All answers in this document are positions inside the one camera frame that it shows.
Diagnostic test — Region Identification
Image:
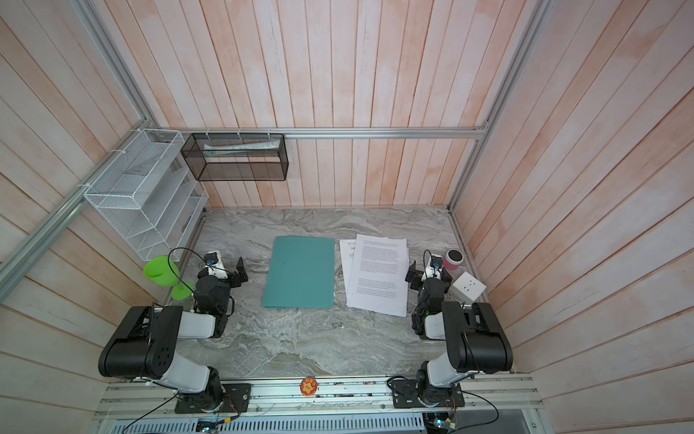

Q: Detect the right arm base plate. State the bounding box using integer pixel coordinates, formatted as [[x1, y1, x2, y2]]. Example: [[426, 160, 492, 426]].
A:
[[386, 376, 466, 409]]

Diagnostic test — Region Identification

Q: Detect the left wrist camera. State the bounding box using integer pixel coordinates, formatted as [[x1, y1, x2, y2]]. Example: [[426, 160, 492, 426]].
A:
[[204, 251, 228, 280]]

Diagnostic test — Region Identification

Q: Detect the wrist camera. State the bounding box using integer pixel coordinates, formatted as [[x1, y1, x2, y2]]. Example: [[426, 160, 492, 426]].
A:
[[425, 254, 444, 280], [204, 251, 228, 280]]

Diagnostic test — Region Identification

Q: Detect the white wire mesh shelf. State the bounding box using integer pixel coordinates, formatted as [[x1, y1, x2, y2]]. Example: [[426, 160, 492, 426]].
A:
[[85, 129, 209, 261]]

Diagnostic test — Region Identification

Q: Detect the green file folder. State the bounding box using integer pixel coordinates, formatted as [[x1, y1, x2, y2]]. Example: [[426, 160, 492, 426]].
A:
[[262, 236, 335, 309]]

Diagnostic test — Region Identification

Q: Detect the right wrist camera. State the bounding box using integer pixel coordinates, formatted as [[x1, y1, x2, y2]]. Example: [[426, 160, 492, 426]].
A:
[[425, 254, 444, 280]]

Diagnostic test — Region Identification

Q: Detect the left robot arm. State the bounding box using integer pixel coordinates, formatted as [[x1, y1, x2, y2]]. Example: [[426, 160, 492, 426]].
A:
[[98, 251, 249, 412]]

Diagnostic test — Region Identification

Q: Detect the pink cylindrical speaker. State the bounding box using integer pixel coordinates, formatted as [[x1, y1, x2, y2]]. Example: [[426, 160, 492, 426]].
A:
[[443, 249, 464, 271]]

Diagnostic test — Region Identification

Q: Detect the white power socket cube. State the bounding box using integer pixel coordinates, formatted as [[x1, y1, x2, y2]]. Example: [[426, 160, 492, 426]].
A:
[[450, 271, 486, 304]]

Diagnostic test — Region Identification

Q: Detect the left camera cable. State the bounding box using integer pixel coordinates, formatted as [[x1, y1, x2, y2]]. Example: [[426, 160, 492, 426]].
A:
[[166, 246, 208, 297]]

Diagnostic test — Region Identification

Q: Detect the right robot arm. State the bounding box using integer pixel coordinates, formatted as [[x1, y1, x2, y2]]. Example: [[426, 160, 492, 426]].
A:
[[401, 258, 513, 406]]

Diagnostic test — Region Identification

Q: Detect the aluminium front rail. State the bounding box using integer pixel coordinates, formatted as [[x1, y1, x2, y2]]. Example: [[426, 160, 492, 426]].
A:
[[93, 374, 544, 421]]

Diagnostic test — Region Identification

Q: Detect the printed paper sheet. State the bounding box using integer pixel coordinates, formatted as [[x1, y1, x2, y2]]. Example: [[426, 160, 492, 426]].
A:
[[343, 234, 410, 318]]

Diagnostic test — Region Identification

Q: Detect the black mesh basket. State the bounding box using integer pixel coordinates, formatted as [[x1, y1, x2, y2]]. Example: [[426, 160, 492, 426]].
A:
[[181, 132, 289, 182]]

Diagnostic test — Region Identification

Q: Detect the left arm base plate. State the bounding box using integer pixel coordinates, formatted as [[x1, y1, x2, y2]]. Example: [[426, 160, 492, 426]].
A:
[[175, 383, 252, 414]]

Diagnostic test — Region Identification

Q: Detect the printed paper stack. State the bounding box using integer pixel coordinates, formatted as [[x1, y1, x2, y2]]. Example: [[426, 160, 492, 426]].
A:
[[340, 235, 408, 307]]

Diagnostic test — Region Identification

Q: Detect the green plastic goblet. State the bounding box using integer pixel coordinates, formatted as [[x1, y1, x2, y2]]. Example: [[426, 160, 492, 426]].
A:
[[143, 256, 193, 301]]

